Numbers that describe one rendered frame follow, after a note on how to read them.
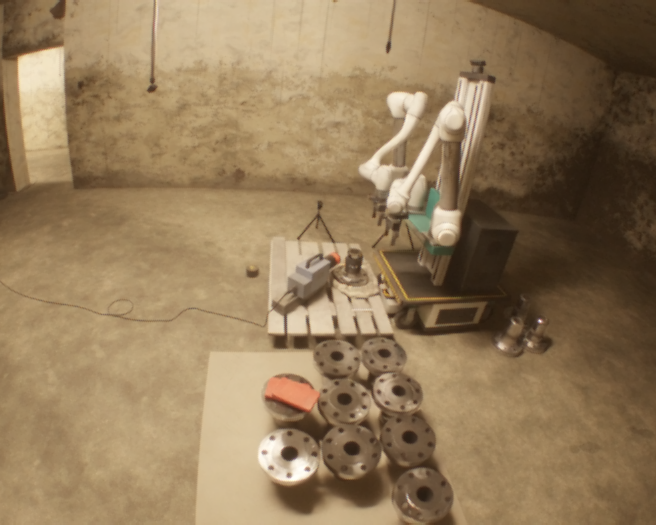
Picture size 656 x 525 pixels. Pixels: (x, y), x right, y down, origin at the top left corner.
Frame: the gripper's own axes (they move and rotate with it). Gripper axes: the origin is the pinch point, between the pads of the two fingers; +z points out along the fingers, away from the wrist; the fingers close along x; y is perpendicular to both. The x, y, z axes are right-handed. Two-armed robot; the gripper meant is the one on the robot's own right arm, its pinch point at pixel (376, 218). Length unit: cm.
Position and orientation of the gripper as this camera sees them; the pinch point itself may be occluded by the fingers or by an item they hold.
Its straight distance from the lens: 248.3
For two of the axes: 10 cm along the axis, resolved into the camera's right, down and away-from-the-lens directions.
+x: -1.7, -5.2, 8.4
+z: -1.1, 8.5, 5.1
